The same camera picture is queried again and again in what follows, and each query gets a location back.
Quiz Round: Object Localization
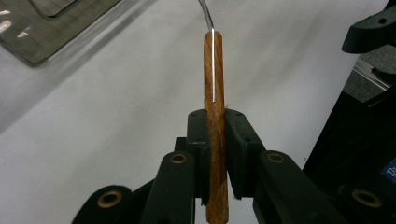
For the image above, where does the aluminium frame rail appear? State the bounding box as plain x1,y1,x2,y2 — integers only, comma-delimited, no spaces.
353,57,396,91

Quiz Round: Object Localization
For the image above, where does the wooden-handled fork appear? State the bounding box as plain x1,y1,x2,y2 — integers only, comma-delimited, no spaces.
199,0,231,224

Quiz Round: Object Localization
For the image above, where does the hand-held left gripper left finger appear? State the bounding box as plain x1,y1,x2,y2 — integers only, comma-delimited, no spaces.
186,108,213,206

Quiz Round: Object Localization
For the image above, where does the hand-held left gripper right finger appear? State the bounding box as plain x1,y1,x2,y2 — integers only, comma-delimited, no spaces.
224,108,265,200

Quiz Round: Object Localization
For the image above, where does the smoked clear plastic bin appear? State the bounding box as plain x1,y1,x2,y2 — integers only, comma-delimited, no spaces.
0,0,123,68

